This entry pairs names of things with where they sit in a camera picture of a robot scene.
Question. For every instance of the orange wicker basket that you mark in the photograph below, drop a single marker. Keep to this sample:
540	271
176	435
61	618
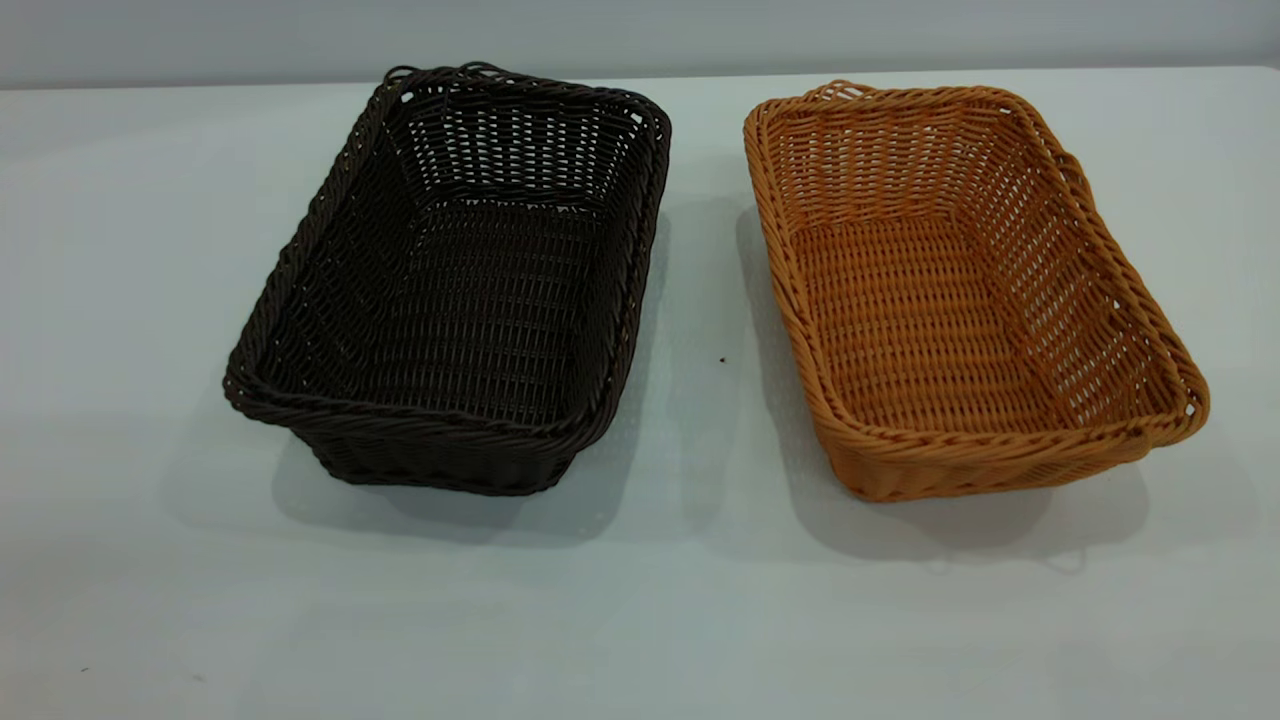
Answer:
920	330

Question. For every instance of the black wicker basket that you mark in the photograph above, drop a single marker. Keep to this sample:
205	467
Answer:
480	320

